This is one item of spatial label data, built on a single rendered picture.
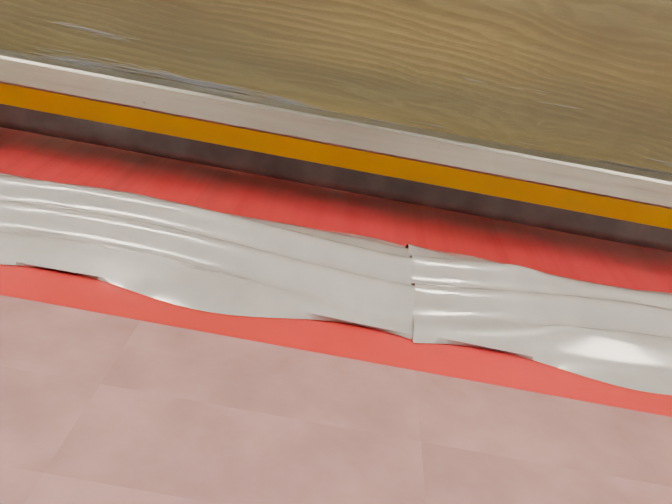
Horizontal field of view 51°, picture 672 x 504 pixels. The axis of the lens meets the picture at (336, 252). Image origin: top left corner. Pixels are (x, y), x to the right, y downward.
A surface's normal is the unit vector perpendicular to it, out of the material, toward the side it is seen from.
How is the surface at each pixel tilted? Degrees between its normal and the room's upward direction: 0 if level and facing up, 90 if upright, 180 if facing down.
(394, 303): 4
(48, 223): 2
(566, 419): 32
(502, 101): 56
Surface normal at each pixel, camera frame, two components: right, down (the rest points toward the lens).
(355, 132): -0.05, 0.37
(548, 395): 0.18, -0.90
